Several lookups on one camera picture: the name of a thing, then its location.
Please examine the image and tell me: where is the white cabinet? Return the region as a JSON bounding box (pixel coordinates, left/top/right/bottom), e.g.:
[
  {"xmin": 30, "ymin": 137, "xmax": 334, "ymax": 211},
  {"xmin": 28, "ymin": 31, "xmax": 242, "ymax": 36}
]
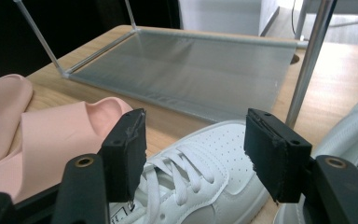
[{"xmin": 178, "ymin": 0, "xmax": 281, "ymax": 37}]

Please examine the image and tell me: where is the white sneaker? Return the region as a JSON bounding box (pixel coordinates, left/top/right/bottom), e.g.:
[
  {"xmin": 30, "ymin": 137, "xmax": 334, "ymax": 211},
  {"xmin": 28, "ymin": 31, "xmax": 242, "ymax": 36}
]
[
  {"xmin": 109, "ymin": 120, "xmax": 271, "ymax": 224},
  {"xmin": 273, "ymin": 89, "xmax": 358, "ymax": 224}
]

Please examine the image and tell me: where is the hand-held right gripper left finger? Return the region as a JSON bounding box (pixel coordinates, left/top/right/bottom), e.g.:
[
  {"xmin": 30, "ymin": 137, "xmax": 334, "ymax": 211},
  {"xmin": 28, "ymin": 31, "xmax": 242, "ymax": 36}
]
[{"xmin": 101, "ymin": 107, "xmax": 147, "ymax": 203}]

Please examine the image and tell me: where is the white desk frame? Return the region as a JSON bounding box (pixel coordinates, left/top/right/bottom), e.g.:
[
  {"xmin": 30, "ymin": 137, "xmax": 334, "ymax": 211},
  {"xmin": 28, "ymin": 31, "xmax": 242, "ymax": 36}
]
[{"xmin": 294, "ymin": 0, "xmax": 358, "ymax": 42}]

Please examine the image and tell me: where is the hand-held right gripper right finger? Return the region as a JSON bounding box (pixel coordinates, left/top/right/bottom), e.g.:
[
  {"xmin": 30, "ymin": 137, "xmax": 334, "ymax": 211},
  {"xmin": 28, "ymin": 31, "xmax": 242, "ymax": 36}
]
[{"xmin": 243, "ymin": 107, "xmax": 312, "ymax": 203}]

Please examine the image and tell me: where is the black curtain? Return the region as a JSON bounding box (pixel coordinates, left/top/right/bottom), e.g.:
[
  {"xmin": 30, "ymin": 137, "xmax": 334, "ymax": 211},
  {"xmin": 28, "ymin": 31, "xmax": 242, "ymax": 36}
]
[{"xmin": 0, "ymin": 0, "xmax": 181, "ymax": 82}]

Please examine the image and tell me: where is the metal two-tier shoe rack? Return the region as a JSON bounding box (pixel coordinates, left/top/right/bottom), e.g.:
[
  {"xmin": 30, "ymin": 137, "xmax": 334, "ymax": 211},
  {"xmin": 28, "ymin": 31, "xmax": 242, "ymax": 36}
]
[{"xmin": 12, "ymin": 0, "xmax": 338, "ymax": 129}]

